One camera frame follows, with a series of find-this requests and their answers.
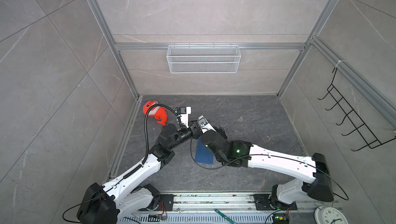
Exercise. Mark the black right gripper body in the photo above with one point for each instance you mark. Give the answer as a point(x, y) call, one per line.
point(220, 131)

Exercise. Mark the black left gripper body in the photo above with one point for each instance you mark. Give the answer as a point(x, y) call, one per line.
point(194, 133)

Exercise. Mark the blue envelope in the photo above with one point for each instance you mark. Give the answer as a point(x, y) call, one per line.
point(203, 155)

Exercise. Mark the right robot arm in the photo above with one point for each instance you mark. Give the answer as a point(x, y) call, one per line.
point(312, 180)

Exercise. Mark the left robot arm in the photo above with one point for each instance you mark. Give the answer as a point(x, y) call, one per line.
point(124, 195)

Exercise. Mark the red plush toy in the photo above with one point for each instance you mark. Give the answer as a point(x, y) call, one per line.
point(159, 113)

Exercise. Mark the white analog clock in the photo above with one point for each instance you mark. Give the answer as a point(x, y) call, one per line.
point(329, 215)

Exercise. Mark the white wire basket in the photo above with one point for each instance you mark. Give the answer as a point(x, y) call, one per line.
point(184, 59)

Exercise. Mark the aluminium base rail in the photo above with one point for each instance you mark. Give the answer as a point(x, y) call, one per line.
point(241, 207)

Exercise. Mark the black wire hook rack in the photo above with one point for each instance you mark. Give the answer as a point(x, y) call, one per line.
point(351, 114)

